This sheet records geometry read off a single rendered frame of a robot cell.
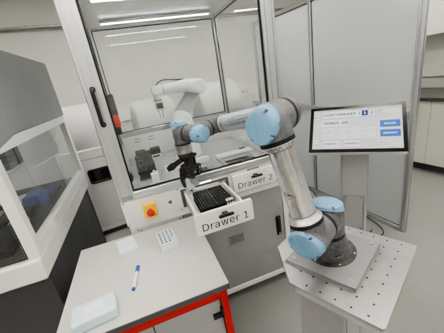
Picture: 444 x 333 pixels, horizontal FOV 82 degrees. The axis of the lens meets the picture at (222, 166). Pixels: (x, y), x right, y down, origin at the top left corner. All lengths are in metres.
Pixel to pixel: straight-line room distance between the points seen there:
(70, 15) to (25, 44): 3.21
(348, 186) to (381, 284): 0.92
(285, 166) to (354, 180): 1.10
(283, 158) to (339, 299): 0.50
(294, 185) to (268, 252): 1.16
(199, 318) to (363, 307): 0.60
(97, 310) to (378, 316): 0.92
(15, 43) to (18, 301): 3.61
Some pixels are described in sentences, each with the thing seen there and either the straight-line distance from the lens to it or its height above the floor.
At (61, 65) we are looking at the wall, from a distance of 4.52.
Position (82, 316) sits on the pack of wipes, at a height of 0.80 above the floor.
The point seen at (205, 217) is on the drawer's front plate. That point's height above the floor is 0.91.
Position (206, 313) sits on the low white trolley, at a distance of 1.19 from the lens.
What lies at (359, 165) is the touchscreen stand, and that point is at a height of 0.83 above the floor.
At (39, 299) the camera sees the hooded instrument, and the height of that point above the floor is 0.66.
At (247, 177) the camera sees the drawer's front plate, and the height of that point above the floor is 0.90.
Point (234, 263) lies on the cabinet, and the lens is 1.87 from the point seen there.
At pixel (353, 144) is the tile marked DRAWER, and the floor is 1.00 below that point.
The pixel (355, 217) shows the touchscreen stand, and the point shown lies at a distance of 2.01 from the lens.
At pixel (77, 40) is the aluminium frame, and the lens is 1.39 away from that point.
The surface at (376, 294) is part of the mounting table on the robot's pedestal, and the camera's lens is 1.06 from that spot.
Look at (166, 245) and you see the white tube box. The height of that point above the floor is 0.79.
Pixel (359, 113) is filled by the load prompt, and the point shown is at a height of 1.15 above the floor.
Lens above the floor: 1.51
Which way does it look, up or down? 20 degrees down
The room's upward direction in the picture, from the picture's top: 10 degrees counter-clockwise
